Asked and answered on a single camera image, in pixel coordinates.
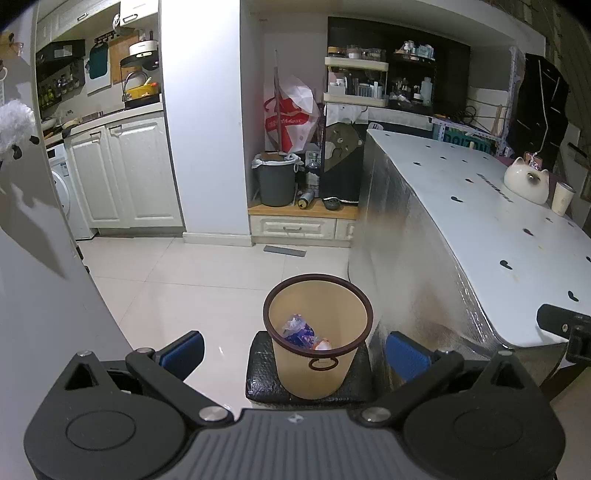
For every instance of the black jacket white trim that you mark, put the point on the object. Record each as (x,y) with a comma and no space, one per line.
(538,106)

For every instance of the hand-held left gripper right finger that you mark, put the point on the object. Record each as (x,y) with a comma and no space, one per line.
(406,357)

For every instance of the white cooker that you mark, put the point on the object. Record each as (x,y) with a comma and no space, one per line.
(144,50)

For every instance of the red white plastic bag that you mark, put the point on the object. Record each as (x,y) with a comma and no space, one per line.
(293,115)

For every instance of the white shelf rack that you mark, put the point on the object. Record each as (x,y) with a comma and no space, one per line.
(355,97)

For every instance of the grey refrigerator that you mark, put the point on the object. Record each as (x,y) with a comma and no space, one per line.
(27,277)

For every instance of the black bowl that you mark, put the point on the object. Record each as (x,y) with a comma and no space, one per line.
(331,204)

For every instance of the white washing machine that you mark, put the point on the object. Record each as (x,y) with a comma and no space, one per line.
(69,194)

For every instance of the grey flat board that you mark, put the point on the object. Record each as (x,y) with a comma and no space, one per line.
(285,250)

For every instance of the beige tumbler cup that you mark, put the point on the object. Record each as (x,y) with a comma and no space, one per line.
(563,199)

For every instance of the black shelf rack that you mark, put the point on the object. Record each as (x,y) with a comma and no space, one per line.
(411,83)

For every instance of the beige trash bin brown rim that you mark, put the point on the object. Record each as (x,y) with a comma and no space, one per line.
(318,378)

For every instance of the wooden cutting board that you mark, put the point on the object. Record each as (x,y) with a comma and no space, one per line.
(121,57)

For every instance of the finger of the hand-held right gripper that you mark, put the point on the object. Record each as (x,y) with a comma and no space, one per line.
(556,319)

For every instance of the grey lined trash bin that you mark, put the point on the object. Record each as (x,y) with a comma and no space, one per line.
(276,182)

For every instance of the black foam mat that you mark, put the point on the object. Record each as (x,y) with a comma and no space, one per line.
(263,369)

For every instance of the teal cutting board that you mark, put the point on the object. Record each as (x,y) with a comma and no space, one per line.
(98,62)

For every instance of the clear bottle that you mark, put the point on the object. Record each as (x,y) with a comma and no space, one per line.
(313,170)

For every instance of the spray can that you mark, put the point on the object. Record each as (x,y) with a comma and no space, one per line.
(305,199)

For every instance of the low white drawer cabinet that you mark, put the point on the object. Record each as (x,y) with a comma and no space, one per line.
(295,226)

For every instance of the white kitchen cabinets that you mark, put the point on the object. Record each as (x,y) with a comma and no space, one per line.
(129,175)

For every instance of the black cabinet appliance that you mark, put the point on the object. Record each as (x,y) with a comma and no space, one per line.
(341,170)

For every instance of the white fluffy duster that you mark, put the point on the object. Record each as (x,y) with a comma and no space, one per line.
(16,124)

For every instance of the yellow pot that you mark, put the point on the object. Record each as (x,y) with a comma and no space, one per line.
(138,93)

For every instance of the purple floral packet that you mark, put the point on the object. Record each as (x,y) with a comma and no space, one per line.
(300,332)

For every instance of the black range hood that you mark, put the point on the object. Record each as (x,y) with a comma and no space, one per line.
(60,50)

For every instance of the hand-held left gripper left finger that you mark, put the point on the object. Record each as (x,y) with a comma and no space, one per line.
(182,353)

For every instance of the mop stick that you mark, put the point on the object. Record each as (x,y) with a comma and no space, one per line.
(278,101)

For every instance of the white cat-shaped ceramic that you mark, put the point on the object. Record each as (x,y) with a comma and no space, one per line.
(524,184)

